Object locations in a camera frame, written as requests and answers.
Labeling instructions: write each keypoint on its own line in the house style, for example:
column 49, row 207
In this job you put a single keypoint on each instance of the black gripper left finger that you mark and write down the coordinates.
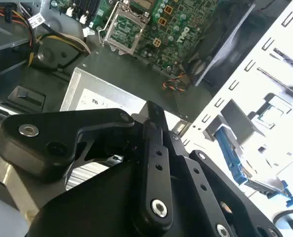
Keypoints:
column 37, row 148

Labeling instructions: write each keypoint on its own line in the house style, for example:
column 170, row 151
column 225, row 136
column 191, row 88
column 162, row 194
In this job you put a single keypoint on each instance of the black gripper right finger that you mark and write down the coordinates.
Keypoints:
column 198, row 177

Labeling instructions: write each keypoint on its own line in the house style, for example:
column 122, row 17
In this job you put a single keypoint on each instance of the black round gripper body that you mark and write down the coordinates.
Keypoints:
column 92, row 207

